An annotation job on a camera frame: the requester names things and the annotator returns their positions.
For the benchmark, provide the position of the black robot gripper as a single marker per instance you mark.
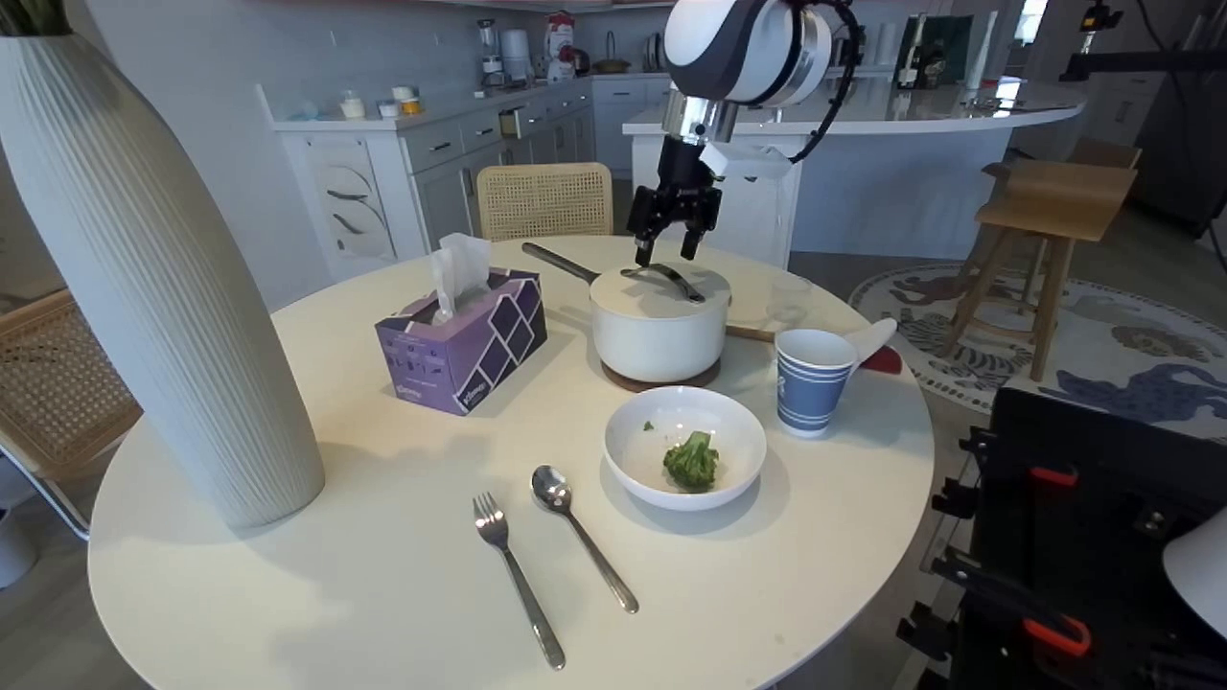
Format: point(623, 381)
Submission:
point(682, 192)

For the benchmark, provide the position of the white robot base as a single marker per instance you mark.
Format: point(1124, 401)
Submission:
point(1198, 569)

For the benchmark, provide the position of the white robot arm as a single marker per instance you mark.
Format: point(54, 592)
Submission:
point(727, 58)

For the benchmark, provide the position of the round wooden trivet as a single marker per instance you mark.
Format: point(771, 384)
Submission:
point(660, 381)

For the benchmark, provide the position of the wicker chair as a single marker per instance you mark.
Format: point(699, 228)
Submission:
point(62, 407)
point(543, 201)

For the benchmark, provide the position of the white kitchen island counter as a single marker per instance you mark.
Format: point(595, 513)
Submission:
point(899, 175)

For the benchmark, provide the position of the blue striped paper cup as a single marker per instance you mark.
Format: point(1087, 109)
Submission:
point(814, 369)

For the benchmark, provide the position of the white ceramic bowl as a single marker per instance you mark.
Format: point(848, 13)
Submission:
point(650, 424)

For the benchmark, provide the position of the green broccoli piece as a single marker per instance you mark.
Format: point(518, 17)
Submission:
point(693, 464)

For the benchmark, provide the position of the purple tissue box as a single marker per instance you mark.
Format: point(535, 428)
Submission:
point(458, 344)

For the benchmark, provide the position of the silver spoon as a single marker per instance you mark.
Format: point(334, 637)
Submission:
point(555, 491)

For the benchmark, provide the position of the white kitchen cabinet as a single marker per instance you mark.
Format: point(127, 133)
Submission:
point(387, 187)

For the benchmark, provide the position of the silver fork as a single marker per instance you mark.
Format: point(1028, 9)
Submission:
point(497, 530)

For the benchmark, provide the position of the wooden bar stool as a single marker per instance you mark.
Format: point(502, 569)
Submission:
point(1060, 205)

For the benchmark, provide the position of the patterned round rug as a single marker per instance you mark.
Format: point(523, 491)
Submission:
point(1111, 352)

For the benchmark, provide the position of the black perforated workbench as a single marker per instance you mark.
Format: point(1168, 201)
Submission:
point(1063, 575)

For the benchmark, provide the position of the tall grey ribbed vase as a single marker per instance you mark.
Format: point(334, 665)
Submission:
point(160, 277)

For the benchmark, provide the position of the white pot with long handle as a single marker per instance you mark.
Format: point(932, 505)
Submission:
point(633, 344)

